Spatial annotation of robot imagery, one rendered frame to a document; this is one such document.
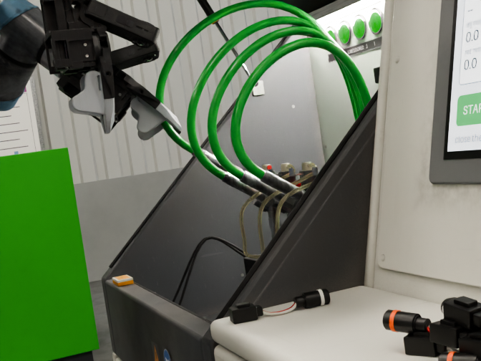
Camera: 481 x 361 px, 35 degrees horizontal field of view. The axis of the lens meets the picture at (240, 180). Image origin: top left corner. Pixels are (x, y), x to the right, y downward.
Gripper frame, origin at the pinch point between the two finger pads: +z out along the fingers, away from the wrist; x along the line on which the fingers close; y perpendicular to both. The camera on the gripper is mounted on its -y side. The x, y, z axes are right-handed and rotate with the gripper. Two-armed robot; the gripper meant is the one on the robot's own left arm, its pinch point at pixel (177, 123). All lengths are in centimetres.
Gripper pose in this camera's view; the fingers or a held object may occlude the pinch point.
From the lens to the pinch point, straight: 128.3
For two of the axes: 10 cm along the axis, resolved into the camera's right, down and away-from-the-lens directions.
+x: 1.1, -1.9, -9.8
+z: 8.0, 6.0, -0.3
